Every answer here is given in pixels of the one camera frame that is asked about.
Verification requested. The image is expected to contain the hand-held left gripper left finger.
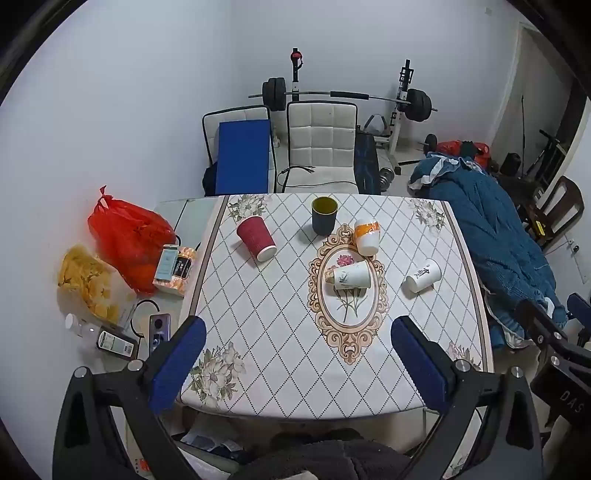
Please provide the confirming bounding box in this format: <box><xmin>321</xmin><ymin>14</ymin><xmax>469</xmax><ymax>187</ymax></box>
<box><xmin>52</xmin><ymin>315</ymin><xmax>207</xmax><ymax>480</ymax></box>

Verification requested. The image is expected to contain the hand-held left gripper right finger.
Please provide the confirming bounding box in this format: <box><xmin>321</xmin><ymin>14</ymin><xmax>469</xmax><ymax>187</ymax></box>
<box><xmin>391</xmin><ymin>315</ymin><xmax>542</xmax><ymax>480</ymax></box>

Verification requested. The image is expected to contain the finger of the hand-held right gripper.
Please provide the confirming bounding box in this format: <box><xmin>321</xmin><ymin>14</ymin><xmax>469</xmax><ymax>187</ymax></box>
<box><xmin>516</xmin><ymin>299</ymin><xmax>570</xmax><ymax>344</ymax></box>
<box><xmin>567</xmin><ymin>292</ymin><xmax>591</xmax><ymax>326</ymax></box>

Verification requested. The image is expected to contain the white black print paper cup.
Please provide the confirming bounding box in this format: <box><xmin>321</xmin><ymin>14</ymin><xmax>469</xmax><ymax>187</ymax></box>
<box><xmin>405</xmin><ymin>258</ymin><xmax>443</xmax><ymax>294</ymax></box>

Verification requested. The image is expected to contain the white flower print paper cup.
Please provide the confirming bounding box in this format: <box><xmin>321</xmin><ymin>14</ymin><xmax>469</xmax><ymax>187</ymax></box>
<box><xmin>324</xmin><ymin>261</ymin><xmax>373</xmax><ymax>291</ymax></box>

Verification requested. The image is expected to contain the orange and white paper cup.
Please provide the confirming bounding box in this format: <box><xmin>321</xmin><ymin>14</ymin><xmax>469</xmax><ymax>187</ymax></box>
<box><xmin>353</xmin><ymin>219</ymin><xmax>381</xmax><ymax>256</ymax></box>

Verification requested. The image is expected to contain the red ribbed paper cup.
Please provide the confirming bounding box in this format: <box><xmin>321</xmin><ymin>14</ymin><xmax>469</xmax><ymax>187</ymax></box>
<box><xmin>236</xmin><ymin>215</ymin><xmax>278</xmax><ymax>263</ymax></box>

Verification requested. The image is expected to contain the dark blue cup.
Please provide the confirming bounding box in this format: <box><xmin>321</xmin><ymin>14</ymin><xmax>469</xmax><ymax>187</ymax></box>
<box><xmin>311</xmin><ymin>196</ymin><xmax>338</xmax><ymax>236</ymax></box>

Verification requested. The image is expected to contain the grey smartphone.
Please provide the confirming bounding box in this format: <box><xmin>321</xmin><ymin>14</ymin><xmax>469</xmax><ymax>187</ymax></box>
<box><xmin>148</xmin><ymin>314</ymin><xmax>172</xmax><ymax>356</ymax></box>

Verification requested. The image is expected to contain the orange patterned packet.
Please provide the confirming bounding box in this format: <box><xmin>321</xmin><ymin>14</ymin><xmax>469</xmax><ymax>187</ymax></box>
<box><xmin>152</xmin><ymin>247</ymin><xmax>198</xmax><ymax>296</ymax></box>

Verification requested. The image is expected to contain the floral diamond pattern tablecloth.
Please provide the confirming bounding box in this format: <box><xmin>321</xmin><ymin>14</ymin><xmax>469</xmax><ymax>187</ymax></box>
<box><xmin>178</xmin><ymin>193</ymin><xmax>496</xmax><ymax>421</ymax></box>

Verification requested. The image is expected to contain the light blue and white box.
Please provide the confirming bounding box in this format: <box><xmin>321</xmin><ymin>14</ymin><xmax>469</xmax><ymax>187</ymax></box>
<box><xmin>154</xmin><ymin>244</ymin><xmax>179</xmax><ymax>283</ymax></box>

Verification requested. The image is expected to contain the brown wooden chair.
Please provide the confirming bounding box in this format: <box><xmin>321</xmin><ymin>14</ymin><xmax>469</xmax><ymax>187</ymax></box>
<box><xmin>526</xmin><ymin>175</ymin><xmax>585</xmax><ymax>252</ymax></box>

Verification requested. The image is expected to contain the blue quilt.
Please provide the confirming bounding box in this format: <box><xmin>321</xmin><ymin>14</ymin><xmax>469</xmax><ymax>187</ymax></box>
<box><xmin>409</xmin><ymin>152</ymin><xmax>568</xmax><ymax>347</ymax></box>

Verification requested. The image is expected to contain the small white bottle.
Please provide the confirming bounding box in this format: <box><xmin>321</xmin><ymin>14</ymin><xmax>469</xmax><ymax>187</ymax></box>
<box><xmin>65</xmin><ymin>314</ymin><xmax>100</xmax><ymax>340</ymax></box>

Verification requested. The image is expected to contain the clear bag of yellow chips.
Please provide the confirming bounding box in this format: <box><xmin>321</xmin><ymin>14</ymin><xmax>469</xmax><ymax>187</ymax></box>
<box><xmin>57</xmin><ymin>244</ymin><xmax>139</xmax><ymax>324</ymax></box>

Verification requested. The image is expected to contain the person's dark fleece clothing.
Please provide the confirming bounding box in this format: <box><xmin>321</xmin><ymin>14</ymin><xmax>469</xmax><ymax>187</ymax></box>
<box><xmin>231</xmin><ymin>429</ymin><xmax>416</xmax><ymax>480</ymax></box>

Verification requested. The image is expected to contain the red plastic bag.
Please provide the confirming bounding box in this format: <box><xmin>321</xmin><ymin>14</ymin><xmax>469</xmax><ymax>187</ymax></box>
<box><xmin>88</xmin><ymin>185</ymin><xmax>177</xmax><ymax>296</ymax></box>

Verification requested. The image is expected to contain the dumbbell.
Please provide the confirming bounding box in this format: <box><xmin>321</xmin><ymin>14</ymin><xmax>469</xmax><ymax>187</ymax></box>
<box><xmin>379</xmin><ymin>167</ymin><xmax>402</xmax><ymax>192</ymax></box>

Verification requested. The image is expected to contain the black and blue weight bench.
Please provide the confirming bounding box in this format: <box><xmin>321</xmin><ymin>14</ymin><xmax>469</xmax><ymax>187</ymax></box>
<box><xmin>355</xmin><ymin>131</ymin><xmax>380</xmax><ymax>193</ymax></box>

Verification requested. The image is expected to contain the blue board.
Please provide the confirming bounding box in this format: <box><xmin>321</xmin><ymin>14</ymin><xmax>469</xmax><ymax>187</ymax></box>
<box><xmin>216</xmin><ymin>119</ymin><xmax>271</xmax><ymax>195</ymax></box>

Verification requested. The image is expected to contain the white door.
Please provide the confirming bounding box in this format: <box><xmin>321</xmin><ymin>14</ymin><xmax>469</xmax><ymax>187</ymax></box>
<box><xmin>489</xmin><ymin>23</ymin><xmax>573</xmax><ymax>153</ymax></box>

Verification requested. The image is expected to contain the white barbell rack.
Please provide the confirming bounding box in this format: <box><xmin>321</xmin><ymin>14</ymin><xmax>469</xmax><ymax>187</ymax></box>
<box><xmin>288</xmin><ymin>47</ymin><xmax>413</xmax><ymax>157</ymax></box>

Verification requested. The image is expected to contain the white padded chair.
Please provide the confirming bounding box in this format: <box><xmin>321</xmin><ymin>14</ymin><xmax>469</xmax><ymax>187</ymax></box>
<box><xmin>283</xmin><ymin>102</ymin><xmax>360</xmax><ymax>193</ymax></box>
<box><xmin>202</xmin><ymin>105</ymin><xmax>278</xmax><ymax>195</ymax></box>

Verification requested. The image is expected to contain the barbell with black plates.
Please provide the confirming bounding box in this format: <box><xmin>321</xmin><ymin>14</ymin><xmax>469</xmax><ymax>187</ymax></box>
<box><xmin>248</xmin><ymin>78</ymin><xmax>438</xmax><ymax>123</ymax></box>

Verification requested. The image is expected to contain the black cable loop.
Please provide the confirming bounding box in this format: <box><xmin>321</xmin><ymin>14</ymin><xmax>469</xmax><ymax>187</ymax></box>
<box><xmin>130</xmin><ymin>299</ymin><xmax>160</xmax><ymax>342</ymax></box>

